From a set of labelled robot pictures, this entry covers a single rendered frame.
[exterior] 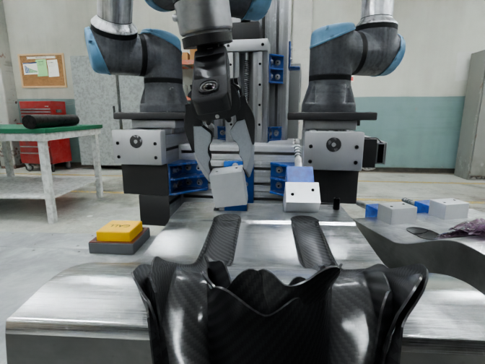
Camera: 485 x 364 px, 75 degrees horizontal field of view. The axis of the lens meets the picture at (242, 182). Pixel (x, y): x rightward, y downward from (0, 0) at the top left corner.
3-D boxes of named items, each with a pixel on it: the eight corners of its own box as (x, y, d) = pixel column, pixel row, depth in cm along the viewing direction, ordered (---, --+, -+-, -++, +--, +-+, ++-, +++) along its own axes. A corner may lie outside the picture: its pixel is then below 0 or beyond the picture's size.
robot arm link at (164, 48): (189, 79, 95) (188, 29, 92) (143, 76, 89) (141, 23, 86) (175, 81, 105) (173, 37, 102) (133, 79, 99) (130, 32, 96)
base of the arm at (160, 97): (153, 112, 108) (151, 81, 106) (195, 112, 105) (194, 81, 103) (130, 112, 93) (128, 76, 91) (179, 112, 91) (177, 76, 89)
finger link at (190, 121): (215, 152, 50) (219, 94, 47) (213, 154, 48) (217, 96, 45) (185, 149, 50) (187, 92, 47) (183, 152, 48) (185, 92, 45)
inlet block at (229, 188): (224, 180, 61) (219, 153, 60) (250, 177, 61) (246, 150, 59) (214, 208, 49) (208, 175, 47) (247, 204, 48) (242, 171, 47)
